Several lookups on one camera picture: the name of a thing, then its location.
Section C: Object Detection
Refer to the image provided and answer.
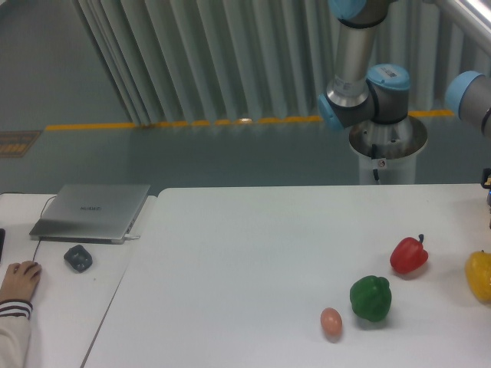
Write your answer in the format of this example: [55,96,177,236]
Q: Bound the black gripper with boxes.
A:
[480,168,491,210]

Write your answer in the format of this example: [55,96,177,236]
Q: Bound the green bell pepper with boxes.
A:
[349,275,392,323]

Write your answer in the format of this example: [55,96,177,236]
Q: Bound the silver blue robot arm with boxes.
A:
[318,1,490,185]

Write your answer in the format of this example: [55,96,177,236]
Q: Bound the white sleeve forearm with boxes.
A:
[1,300,32,367]

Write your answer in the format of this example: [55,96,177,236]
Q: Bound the person's hand on mouse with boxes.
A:
[1,261,42,302]

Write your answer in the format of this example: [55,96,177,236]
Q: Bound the yellow bell pepper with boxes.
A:
[465,251,490,303]

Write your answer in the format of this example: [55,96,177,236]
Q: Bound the red bell pepper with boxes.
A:
[390,234,429,274]

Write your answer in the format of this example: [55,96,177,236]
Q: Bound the brown egg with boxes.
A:
[320,307,343,337]

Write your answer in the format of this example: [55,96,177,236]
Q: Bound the white pleated curtain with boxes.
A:
[75,1,490,126]

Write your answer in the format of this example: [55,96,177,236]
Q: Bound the white usb dongle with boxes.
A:
[124,235,141,241]

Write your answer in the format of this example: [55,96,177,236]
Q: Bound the silver closed laptop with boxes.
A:
[30,184,150,244]

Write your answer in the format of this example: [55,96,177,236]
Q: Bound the dark grey small tray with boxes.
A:
[64,245,93,273]

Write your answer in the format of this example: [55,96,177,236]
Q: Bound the black keyboard edge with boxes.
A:
[0,228,6,263]

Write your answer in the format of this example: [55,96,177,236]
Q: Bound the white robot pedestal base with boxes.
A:
[349,116,428,185]

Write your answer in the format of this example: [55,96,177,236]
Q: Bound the black base cable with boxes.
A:
[370,143,382,186]

